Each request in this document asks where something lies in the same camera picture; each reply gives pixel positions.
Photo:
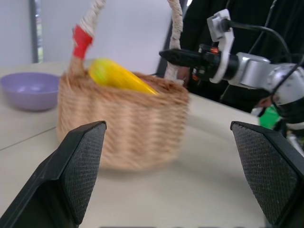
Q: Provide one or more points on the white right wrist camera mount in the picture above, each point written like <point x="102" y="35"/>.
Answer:
<point x="224" y="35"/>

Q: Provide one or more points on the dark window frame post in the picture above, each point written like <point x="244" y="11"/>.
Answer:
<point x="35" y="31"/>

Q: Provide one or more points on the green object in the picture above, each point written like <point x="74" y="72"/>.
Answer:
<point x="269" y="117"/>

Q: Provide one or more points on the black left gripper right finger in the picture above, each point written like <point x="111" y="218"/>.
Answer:
<point x="268" y="171"/>

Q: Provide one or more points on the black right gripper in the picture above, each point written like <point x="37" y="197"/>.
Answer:
<point x="209" y="63"/>

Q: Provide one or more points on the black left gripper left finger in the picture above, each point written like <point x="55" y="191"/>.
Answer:
<point x="80" y="171"/>

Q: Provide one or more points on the person in black clothes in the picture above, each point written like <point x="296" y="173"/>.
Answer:
<point x="251" y="14"/>

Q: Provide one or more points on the purple plastic bowl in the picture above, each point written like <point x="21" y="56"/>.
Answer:
<point x="31" y="92"/>

